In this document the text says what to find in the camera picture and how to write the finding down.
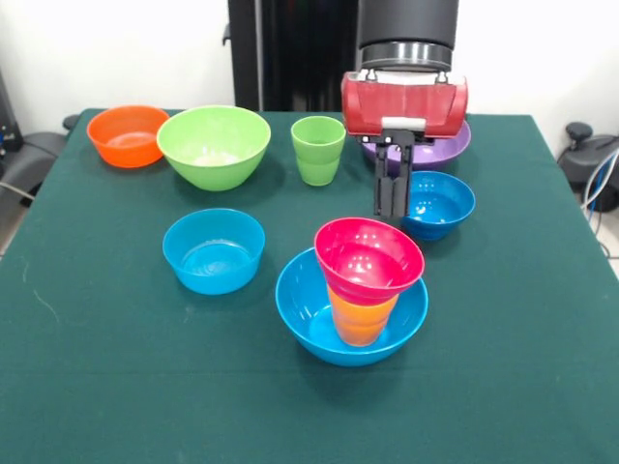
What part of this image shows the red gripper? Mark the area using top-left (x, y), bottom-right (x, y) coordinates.
top-left (340, 70), bottom-right (470, 218)

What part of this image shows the small pink bowl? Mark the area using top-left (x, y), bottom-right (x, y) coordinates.
top-left (313, 217), bottom-right (427, 305)

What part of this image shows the orange cup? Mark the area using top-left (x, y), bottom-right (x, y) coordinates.
top-left (327, 284), bottom-right (401, 348)

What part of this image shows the large light blue bowl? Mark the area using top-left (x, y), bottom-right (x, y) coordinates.
top-left (274, 246), bottom-right (429, 367)

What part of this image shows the small dark blue bowl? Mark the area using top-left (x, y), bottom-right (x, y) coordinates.
top-left (399, 170), bottom-right (477, 242)

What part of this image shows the large purple bowl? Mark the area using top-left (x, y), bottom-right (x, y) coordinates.
top-left (361, 120), bottom-right (473, 178)

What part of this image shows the green cup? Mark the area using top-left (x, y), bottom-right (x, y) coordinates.
top-left (290, 115), bottom-right (347, 188)

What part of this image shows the large green bowl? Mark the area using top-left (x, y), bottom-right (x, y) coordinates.
top-left (156, 104), bottom-right (273, 192)

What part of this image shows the small light blue bowl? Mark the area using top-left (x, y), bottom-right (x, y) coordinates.
top-left (162, 208), bottom-right (267, 296)

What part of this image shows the dark green table cloth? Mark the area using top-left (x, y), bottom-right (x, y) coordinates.
top-left (0, 108), bottom-right (619, 464)

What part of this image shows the orange bowl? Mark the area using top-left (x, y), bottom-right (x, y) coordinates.
top-left (86, 104), bottom-right (171, 169)

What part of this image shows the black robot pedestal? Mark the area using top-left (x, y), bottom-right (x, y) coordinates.
top-left (221, 0), bottom-right (364, 113)

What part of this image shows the black pedestal leg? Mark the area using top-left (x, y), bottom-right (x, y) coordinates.
top-left (555, 121), bottom-right (619, 214)
top-left (0, 113), bottom-right (81, 194)

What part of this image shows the floor cable tangle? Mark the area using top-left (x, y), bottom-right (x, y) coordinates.
top-left (582, 147), bottom-right (619, 257)

